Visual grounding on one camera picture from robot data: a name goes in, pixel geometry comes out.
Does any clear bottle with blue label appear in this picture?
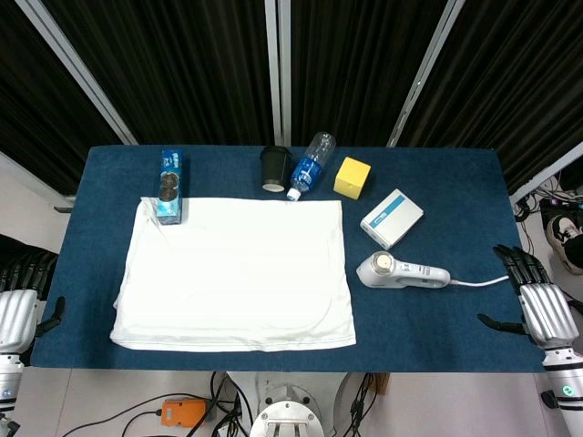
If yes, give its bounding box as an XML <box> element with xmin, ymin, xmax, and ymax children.
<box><xmin>285</xmin><ymin>131</ymin><xmax>338</xmax><ymax>202</ymax></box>

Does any dark blue table cloth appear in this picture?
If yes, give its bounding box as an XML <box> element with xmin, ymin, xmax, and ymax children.
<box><xmin>29</xmin><ymin>144</ymin><xmax>547</xmax><ymax>374</ymax></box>

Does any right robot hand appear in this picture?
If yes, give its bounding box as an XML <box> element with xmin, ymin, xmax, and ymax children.
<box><xmin>476</xmin><ymin>244</ymin><xmax>580</xmax><ymax>354</ymax></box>

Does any black and white shoe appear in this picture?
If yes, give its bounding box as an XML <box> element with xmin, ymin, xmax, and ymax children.
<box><xmin>546</xmin><ymin>215</ymin><xmax>583</xmax><ymax>274</ymax></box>

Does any blue cookie box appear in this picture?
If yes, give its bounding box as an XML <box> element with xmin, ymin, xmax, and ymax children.
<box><xmin>156</xmin><ymin>148</ymin><xmax>186</xmax><ymax>227</ymax></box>

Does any white box with blue stripe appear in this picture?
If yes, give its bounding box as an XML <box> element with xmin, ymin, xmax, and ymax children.
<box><xmin>360</xmin><ymin>188</ymin><xmax>424</xmax><ymax>250</ymax></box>

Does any black paper cup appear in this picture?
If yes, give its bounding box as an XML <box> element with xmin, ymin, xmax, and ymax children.
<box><xmin>260</xmin><ymin>146</ymin><xmax>293</xmax><ymax>193</ymax></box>

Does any orange device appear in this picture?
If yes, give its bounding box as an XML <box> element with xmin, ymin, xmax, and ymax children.
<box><xmin>160</xmin><ymin>397</ymin><xmax>207</xmax><ymax>429</ymax></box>

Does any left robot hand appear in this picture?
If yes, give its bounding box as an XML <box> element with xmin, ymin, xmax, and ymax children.
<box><xmin>0</xmin><ymin>248</ymin><xmax>66</xmax><ymax>354</ymax></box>

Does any black floor cable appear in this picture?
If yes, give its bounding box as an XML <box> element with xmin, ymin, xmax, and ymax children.
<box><xmin>61</xmin><ymin>393</ymin><xmax>165</xmax><ymax>437</ymax></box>

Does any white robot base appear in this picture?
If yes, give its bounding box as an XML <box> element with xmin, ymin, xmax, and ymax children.
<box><xmin>225</xmin><ymin>371</ymin><xmax>352</xmax><ymax>437</ymax></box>

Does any white handheld garment steamer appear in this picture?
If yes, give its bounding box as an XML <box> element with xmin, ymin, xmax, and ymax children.
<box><xmin>355</xmin><ymin>251</ymin><xmax>452</xmax><ymax>290</ymax></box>

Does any white shirt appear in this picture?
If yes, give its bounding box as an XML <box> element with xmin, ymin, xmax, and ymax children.
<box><xmin>108</xmin><ymin>196</ymin><xmax>357</xmax><ymax>354</ymax></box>

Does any black pleated curtain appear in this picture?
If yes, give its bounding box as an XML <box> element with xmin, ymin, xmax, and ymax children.
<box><xmin>403</xmin><ymin>0</ymin><xmax>583</xmax><ymax>195</ymax></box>
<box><xmin>43</xmin><ymin>0</ymin><xmax>277</xmax><ymax>147</ymax></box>
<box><xmin>290</xmin><ymin>0</ymin><xmax>450</xmax><ymax>147</ymax></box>
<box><xmin>0</xmin><ymin>0</ymin><xmax>120</xmax><ymax>195</ymax></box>

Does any grey aluminium frame post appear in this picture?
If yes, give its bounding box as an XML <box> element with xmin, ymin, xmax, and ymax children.
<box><xmin>386</xmin><ymin>0</ymin><xmax>466</xmax><ymax>147</ymax></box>
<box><xmin>15</xmin><ymin>0</ymin><xmax>138</xmax><ymax>146</ymax></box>
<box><xmin>265</xmin><ymin>0</ymin><xmax>292</xmax><ymax>147</ymax></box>

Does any white power cable with plug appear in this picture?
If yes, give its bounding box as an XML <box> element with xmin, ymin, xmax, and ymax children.
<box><xmin>448</xmin><ymin>275</ymin><xmax>511</xmax><ymax>289</ymax></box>

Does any yellow cube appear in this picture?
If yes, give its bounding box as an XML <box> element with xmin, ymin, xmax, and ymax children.
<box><xmin>332</xmin><ymin>157</ymin><xmax>372</xmax><ymax>200</ymax></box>

